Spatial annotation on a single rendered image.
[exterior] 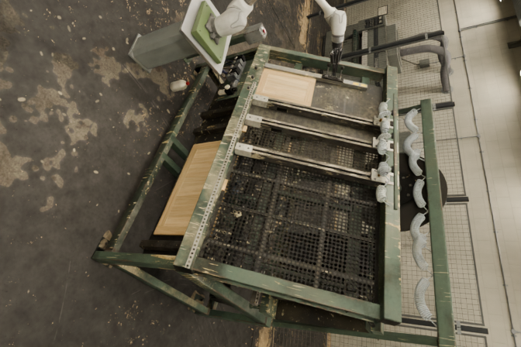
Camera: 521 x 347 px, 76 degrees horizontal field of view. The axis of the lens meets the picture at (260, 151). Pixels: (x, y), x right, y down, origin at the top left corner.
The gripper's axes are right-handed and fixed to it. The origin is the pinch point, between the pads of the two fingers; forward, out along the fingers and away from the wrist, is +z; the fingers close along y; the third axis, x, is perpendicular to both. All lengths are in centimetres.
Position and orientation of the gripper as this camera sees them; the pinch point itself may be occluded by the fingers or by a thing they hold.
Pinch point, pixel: (335, 67)
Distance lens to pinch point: 273.6
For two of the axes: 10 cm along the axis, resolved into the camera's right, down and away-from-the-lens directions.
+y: 7.9, -3.9, 4.7
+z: 0.5, 8.1, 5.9
